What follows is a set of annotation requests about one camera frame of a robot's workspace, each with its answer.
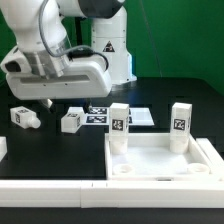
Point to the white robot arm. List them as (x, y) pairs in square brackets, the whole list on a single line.
[(66, 49)]

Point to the white square table top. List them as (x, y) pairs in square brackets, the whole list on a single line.
[(148, 158)]

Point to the white fence wall rail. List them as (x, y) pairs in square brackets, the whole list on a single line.
[(117, 193)]

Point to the white sheet with tags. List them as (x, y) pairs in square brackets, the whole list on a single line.
[(100, 116)]

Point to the white block left edge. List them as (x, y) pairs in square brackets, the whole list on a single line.
[(3, 147)]

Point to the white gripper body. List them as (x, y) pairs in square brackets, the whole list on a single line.
[(85, 77)]

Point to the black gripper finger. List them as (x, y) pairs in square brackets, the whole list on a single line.
[(88, 105), (48, 104)]

